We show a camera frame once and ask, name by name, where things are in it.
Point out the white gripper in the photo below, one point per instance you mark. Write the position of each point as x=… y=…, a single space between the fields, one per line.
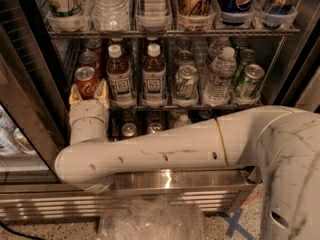
x=88 y=109

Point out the red coke can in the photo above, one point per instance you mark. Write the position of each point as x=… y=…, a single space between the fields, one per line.
x=91 y=59
x=94 y=45
x=86 y=79

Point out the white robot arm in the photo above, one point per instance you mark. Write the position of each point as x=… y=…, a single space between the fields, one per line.
x=283 y=142

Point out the bottom shelf gold can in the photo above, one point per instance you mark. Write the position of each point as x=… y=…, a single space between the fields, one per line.
x=129 y=130

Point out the glass fridge door left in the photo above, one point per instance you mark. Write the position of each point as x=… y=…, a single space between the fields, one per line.
x=25 y=106

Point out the bottom shelf red can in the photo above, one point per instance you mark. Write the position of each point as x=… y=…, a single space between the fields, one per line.
x=154 y=128

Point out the stainless steel fridge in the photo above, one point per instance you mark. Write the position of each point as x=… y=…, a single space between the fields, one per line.
x=214 y=189

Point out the top shelf water bottle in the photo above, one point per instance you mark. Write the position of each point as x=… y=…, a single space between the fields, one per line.
x=110 y=15

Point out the shelf water bottle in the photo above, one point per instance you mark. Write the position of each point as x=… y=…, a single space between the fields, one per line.
x=183 y=120
x=110 y=15

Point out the front green white soda can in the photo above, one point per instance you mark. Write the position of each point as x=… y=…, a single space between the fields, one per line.
x=186 y=80

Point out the green white soda can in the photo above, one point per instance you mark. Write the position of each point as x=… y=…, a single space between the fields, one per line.
x=184 y=57
x=186 y=80

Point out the bottom shelf water bottle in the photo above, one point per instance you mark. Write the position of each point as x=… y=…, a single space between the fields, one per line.
x=183 y=120

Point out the front green ginger ale can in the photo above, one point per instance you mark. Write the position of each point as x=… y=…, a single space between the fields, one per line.
x=249 y=81

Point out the green ginger ale can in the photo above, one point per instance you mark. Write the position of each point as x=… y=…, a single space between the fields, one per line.
x=249 y=81
x=246 y=57

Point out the left brown tea bottle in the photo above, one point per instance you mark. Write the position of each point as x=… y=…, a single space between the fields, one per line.
x=119 y=74

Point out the brown tea bottle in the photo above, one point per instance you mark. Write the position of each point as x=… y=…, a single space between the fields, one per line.
x=119 y=74
x=154 y=74

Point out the right brown tea bottle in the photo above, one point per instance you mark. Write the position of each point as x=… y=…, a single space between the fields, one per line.
x=154 y=74

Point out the front clear water bottle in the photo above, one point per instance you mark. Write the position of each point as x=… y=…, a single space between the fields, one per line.
x=222 y=69

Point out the clear plastic bag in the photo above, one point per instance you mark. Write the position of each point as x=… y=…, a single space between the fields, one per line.
x=158 y=219

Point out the blue tape cross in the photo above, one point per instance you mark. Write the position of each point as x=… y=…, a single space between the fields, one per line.
x=234 y=226

